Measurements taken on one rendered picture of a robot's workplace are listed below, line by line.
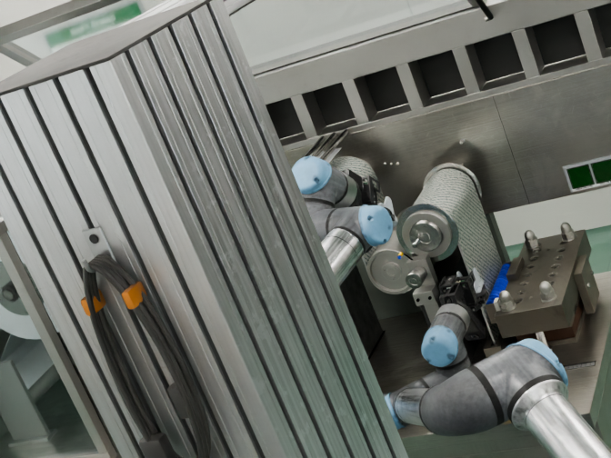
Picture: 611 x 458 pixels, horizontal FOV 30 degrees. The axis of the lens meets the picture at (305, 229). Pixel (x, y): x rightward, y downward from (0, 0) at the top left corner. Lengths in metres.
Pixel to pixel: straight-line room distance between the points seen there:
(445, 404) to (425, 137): 1.03
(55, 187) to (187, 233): 0.17
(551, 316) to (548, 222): 2.92
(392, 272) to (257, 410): 1.42
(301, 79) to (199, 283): 1.74
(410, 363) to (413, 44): 0.79
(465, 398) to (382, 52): 1.12
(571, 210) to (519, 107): 2.69
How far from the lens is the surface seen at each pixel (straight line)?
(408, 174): 2.97
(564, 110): 2.82
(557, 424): 2.00
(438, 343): 2.40
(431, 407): 2.10
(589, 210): 5.49
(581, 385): 2.55
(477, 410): 2.05
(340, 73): 2.93
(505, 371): 2.06
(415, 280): 2.61
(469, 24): 2.80
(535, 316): 2.65
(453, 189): 2.74
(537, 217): 5.54
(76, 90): 1.25
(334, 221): 2.13
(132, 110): 1.22
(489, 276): 2.81
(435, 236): 2.63
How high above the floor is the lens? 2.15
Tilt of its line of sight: 17 degrees down
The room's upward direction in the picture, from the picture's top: 22 degrees counter-clockwise
